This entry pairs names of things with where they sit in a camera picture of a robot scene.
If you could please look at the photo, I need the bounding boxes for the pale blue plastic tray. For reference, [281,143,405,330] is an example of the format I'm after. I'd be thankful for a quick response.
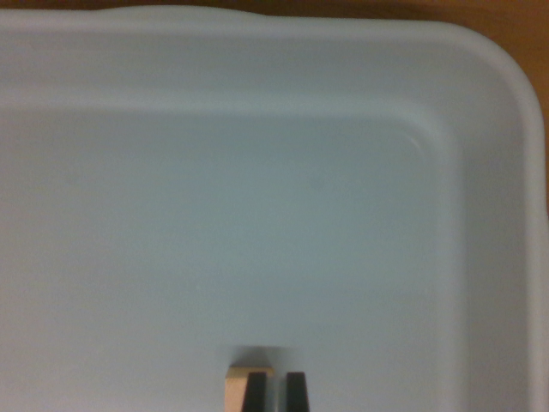
[0,5,549,412]

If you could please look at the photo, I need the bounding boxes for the light wooden cube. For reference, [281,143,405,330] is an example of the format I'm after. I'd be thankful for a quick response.
[224,365,275,412]

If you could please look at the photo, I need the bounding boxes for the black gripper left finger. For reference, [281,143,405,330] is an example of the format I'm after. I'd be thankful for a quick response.
[241,372,269,412]

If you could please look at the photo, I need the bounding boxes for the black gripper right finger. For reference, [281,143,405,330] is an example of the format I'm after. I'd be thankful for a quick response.
[284,372,311,412]

